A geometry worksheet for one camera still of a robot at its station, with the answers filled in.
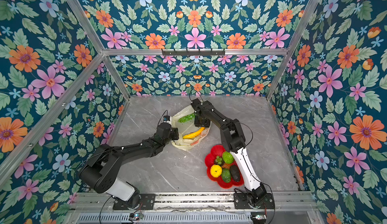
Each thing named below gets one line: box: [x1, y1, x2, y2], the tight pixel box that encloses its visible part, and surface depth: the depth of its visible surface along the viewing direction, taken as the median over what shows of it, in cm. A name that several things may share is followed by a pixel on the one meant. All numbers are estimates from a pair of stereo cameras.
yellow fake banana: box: [182, 127, 206, 139], surface depth 98 cm
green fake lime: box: [222, 151, 235, 164], surface depth 85 cm
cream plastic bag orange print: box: [171, 104, 212, 151], surface depth 96 cm
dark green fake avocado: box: [221, 168, 232, 184], surface depth 79 cm
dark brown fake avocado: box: [229, 164, 241, 183], surface depth 79 cm
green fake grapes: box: [177, 113, 196, 124], surface depth 106 cm
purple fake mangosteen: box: [214, 155, 225, 167], surface depth 84 cm
